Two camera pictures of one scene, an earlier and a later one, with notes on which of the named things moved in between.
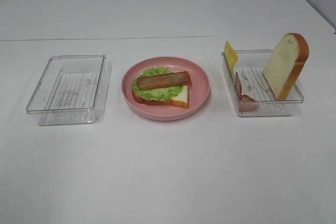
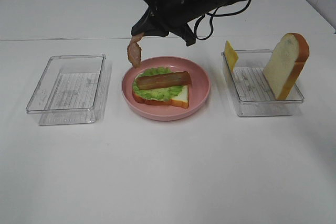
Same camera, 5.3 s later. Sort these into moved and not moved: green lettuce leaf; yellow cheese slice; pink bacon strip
Moved: pink bacon strip
Not moved: green lettuce leaf; yellow cheese slice
